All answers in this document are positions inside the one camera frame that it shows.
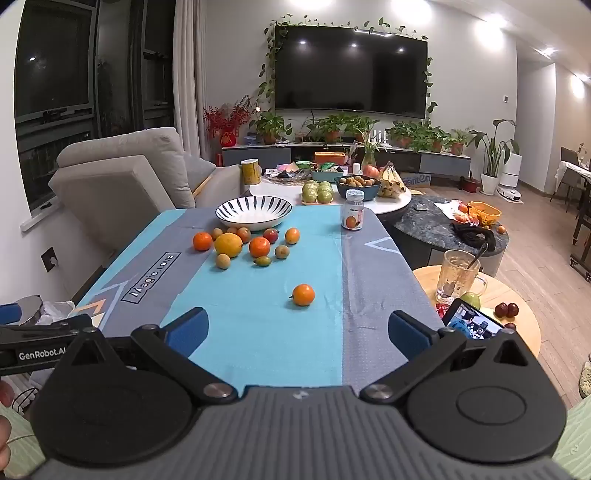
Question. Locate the black cloth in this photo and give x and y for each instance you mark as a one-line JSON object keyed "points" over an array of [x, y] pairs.
{"points": [[473, 235]]}

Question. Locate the yellow cushion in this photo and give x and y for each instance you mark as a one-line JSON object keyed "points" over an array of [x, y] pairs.
{"points": [[204, 186]]}

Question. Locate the grey television cabinet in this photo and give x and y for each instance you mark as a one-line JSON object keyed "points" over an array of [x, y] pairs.
{"points": [[443, 162]]}

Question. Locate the black wall television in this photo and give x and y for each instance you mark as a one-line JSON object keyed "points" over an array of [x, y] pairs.
{"points": [[351, 69]]}

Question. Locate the clear bottle with orange label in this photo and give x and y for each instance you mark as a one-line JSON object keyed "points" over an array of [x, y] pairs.
{"points": [[353, 210]]}

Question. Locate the small green bowl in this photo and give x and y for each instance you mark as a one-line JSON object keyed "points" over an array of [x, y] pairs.
{"points": [[303, 164]]}

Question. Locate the metal spoon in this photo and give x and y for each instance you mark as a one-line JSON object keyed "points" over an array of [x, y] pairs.
{"points": [[478, 256]]}

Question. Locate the small red apple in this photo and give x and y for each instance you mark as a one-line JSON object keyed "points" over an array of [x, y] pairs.
{"points": [[271, 235], [243, 234]]}

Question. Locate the red berry plant in pot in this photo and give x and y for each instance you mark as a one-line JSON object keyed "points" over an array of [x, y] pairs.
{"points": [[226, 117]]}

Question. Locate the white round coffee table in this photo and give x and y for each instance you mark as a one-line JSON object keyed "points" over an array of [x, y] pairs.
{"points": [[281, 191]]}

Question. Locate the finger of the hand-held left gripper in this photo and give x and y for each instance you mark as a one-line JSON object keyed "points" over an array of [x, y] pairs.
{"points": [[46, 330], [9, 314]]}

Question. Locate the small white cup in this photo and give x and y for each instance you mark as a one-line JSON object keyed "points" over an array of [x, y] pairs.
{"points": [[355, 167]]}

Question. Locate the light green patterned cloth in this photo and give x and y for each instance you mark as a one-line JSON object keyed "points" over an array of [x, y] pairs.
{"points": [[577, 438], [23, 454]]}

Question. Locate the beige sofa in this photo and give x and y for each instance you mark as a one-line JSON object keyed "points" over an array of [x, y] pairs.
{"points": [[115, 184]]}

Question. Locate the large yellow orange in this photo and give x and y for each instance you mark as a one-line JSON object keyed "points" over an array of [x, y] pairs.
{"points": [[228, 244]]}

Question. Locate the green kumquat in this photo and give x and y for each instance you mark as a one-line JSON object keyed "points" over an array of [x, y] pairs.
{"points": [[262, 261]]}

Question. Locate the white paper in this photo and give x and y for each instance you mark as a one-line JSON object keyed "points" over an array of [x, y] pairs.
{"points": [[445, 208]]}

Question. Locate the tray of green apples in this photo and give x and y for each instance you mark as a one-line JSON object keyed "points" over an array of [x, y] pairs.
{"points": [[317, 191]]}

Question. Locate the yellow basket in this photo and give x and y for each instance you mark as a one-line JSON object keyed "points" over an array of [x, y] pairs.
{"points": [[484, 212]]}

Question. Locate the dark marble round table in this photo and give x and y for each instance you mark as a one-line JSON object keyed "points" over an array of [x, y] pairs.
{"points": [[425, 226]]}

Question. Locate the yellow can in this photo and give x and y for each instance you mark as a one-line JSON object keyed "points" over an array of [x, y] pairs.
{"points": [[250, 171]]}

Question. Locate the orange box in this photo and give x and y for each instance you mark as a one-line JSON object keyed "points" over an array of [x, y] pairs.
{"points": [[330, 158]]}

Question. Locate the wall socket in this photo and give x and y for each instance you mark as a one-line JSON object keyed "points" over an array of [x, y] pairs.
{"points": [[50, 258]]}

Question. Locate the grey dining chair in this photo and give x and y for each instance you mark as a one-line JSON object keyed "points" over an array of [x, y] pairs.
{"points": [[568, 170]]}

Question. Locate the round grey metal object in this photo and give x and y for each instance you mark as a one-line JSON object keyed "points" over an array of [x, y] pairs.
{"points": [[30, 309]]}

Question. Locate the green potted plant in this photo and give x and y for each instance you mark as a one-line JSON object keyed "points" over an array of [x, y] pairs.
{"points": [[270, 127], [434, 138], [404, 134], [332, 127], [360, 125], [459, 141]]}

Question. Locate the white curtain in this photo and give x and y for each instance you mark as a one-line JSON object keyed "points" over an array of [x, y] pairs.
{"points": [[189, 69]]}

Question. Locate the dark window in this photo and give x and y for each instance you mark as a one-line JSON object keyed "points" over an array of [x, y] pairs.
{"points": [[92, 92]]}

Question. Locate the glass vase with green plant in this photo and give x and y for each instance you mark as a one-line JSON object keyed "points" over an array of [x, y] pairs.
{"points": [[369, 157]]}

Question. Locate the green trailing vine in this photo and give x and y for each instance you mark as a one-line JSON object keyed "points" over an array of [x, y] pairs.
{"points": [[270, 60]]}

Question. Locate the dark wooden chair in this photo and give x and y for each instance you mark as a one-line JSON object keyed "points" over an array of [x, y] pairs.
{"points": [[582, 240]]}

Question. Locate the blue striped white bowl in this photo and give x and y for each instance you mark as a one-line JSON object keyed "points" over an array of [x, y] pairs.
{"points": [[254, 213]]}

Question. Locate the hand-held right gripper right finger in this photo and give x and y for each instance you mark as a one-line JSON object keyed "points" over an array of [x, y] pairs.
{"points": [[408, 334]]}

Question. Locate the green pear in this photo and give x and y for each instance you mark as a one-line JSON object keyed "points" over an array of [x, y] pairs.
{"points": [[472, 300]]}

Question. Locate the person's left hand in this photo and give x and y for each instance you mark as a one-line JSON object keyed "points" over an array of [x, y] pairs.
{"points": [[4, 438]]}

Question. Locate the cardboard box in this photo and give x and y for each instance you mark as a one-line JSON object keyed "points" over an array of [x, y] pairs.
{"points": [[415, 178]]}

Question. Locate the blue and grey table mat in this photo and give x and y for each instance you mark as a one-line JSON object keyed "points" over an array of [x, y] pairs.
{"points": [[277, 332]]}

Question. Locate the black phone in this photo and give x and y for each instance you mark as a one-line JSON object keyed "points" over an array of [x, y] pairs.
{"points": [[473, 321]]}

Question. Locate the teal basket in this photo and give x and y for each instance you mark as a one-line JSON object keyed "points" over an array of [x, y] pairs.
{"points": [[327, 175]]}

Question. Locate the pile of longans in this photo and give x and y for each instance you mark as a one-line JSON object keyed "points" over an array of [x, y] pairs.
{"points": [[358, 181]]}

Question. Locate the large red apple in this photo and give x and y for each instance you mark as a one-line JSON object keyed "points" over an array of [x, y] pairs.
{"points": [[371, 170]]}

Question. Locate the grey cushion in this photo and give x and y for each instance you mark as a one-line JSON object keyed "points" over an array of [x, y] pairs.
{"points": [[198, 168]]}

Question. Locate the glass mug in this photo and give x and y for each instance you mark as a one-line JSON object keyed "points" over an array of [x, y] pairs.
{"points": [[457, 277]]}

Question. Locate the tall plant in white pot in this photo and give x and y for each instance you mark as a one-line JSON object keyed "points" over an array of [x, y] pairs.
{"points": [[493, 152]]}

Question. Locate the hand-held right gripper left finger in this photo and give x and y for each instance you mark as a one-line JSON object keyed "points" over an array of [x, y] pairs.
{"points": [[189, 330]]}

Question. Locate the small red plant pot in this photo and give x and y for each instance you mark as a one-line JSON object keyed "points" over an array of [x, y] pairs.
{"points": [[471, 185]]}

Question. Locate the wooden round side table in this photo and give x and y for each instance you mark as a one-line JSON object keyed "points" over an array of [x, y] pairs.
{"points": [[503, 288]]}

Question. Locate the white plastic bag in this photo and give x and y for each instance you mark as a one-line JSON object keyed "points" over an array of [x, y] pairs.
{"points": [[55, 311]]}

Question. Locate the bunch of bananas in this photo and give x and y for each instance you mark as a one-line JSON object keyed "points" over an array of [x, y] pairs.
{"points": [[392, 182]]}

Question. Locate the glass tray with snacks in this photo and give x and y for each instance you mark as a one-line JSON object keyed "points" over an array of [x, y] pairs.
{"points": [[286, 175]]}

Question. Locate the dark teal bowl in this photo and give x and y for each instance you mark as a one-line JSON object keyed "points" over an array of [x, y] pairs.
{"points": [[358, 193]]}

